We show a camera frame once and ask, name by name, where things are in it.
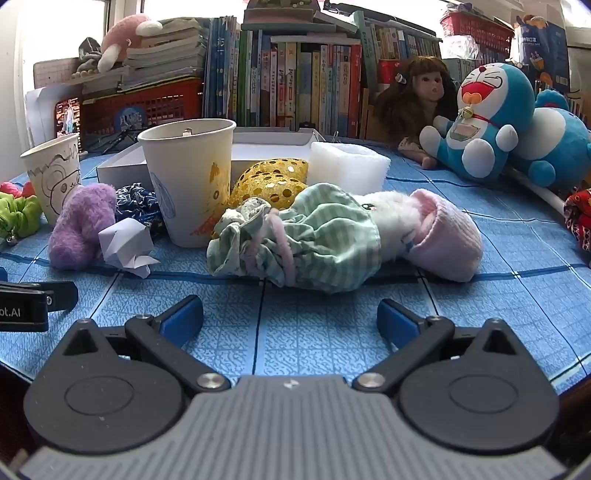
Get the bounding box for blue round plush toy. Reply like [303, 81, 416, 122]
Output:
[507, 89, 591, 191]

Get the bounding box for purple plush toy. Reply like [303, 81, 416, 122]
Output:
[48, 183, 117, 271]

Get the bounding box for white foam block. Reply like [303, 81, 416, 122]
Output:
[308, 141, 393, 191]

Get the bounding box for dark blue floral pouch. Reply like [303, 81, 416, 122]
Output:
[114, 183, 165, 241]

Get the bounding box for grid cutting mat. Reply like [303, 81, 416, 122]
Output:
[33, 57, 100, 92]

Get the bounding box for grey plush toy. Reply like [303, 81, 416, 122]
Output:
[75, 36, 110, 78]

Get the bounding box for blue cat plush open mouth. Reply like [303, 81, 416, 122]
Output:
[419, 62, 537, 182]

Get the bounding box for black miniature bicycle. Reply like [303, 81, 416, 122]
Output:
[87, 128, 140, 156]

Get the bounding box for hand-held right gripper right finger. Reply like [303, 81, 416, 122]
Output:
[353, 299, 523, 393]

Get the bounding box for paper cup blue drawing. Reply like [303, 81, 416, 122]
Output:
[137, 119, 238, 249]

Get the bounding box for white furry plush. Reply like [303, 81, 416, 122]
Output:
[353, 191, 428, 261]

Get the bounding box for portrait picture card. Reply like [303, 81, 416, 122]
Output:
[54, 95, 83, 138]

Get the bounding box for red plastic basket with sticker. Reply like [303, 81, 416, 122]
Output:
[80, 78, 205, 149]

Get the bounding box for blue printed carton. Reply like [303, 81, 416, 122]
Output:
[510, 16, 572, 96]

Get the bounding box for white paper sheets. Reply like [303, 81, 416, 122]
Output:
[25, 87, 59, 145]

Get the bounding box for white rod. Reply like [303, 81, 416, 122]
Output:
[505, 165, 570, 219]

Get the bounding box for red patterned cloth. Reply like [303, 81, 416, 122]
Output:
[563, 188, 591, 253]

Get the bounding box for brown-haired doll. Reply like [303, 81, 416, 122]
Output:
[373, 56, 456, 170]

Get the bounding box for brown cardboard piece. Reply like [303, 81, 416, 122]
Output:
[359, 87, 385, 140]

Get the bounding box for toy house box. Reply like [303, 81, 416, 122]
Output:
[241, 0, 325, 27]

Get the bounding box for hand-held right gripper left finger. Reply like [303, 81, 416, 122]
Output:
[59, 295, 232, 393]

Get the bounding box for stack of flat books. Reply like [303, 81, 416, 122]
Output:
[87, 17, 209, 94]

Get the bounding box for rag doll green striped dress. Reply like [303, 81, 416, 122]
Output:
[206, 183, 384, 295]

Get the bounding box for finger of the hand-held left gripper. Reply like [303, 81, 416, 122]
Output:
[0, 280, 79, 313]

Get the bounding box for pink and white plush toy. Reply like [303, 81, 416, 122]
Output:
[96, 13, 164, 73]

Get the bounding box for white plastic bag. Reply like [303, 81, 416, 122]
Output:
[438, 34, 484, 62]

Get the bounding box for paper cup black drawing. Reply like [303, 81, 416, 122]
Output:
[20, 133, 84, 228]

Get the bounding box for white cardboard box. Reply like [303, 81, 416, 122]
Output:
[96, 127, 325, 191]

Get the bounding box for red scrunchie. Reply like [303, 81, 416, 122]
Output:
[0, 181, 36, 198]

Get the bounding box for row of upright books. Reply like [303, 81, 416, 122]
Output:
[202, 15, 445, 140]

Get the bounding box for gold sequin heart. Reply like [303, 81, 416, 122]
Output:
[228, 158, 310, 219]

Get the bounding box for green scrunchie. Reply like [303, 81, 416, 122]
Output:
[0, 191, 44, 243]

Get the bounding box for small red plastic basket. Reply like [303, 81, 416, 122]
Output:
[440, 8, 516, 57]

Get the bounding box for red can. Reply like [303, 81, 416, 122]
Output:
[378, 58, 408, 85]

